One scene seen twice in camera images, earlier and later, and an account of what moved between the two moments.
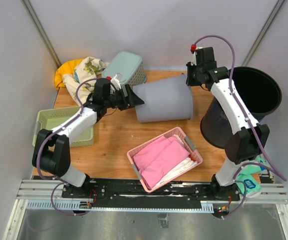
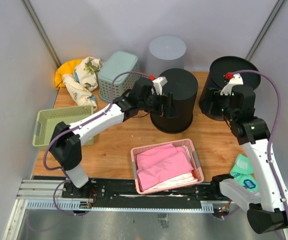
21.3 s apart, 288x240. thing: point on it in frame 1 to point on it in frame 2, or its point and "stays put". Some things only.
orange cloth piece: x=191 y=158 to x=194 y=174
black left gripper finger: x=134 y=99 to x=172 y=111
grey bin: x=169 y=99 to x=165 y=52
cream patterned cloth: x=87 y=68 stays put
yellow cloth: x=67 y=67 stays put
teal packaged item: x=253 y=187 stays put
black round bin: x=259 y=92 to x=183 y=85
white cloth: x=187 y=164 to x=184 y=179
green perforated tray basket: x=49 y=119 stays put
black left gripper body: x=118 y=99 to x=154 y=104
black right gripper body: x=192 y=72 to x=230 y=111
